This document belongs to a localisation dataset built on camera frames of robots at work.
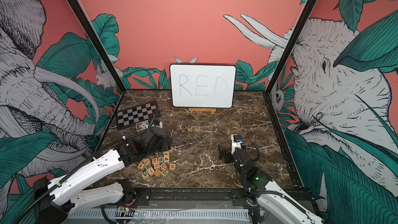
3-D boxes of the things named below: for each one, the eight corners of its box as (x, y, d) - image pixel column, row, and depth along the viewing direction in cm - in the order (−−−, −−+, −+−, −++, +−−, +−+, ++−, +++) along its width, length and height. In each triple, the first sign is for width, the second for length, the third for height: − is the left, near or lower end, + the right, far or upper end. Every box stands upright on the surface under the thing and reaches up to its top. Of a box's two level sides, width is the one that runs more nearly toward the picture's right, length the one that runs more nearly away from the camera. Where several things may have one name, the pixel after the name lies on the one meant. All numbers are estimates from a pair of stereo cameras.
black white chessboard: (119, 130, 100) (116, 127, 97) (118, 114, 108) (116, 111, 105) (161, 117, 107) (160, 114, 104) (157, 103, 115) (156, 100, 112)
